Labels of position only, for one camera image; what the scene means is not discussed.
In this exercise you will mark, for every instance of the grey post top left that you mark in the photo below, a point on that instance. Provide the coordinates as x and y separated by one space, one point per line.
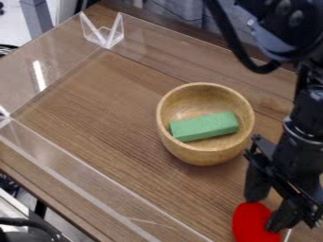
38 16

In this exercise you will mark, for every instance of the clear acrylic corner bracket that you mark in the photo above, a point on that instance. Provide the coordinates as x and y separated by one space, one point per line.
104 36

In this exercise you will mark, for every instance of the black table leg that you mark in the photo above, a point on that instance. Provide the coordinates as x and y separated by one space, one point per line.
41 208

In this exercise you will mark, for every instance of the clear acrylic enclosure wall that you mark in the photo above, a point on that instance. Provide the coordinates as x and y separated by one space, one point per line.
79 141

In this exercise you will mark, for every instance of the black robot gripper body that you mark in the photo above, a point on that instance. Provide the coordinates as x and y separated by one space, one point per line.
294 165

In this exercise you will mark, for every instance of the green rectangular block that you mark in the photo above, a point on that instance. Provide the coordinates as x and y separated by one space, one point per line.
206 126

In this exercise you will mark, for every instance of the red plush strawberry fruit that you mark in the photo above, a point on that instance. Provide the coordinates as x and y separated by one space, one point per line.
249 223

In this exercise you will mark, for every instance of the light wooden bowl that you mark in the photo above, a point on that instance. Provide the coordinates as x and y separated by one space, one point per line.
196 99

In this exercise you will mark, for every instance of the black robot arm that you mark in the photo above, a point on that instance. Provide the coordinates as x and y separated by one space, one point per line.
288 28

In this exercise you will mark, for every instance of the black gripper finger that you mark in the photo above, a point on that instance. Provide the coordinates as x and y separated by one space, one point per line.
293 212
257 184

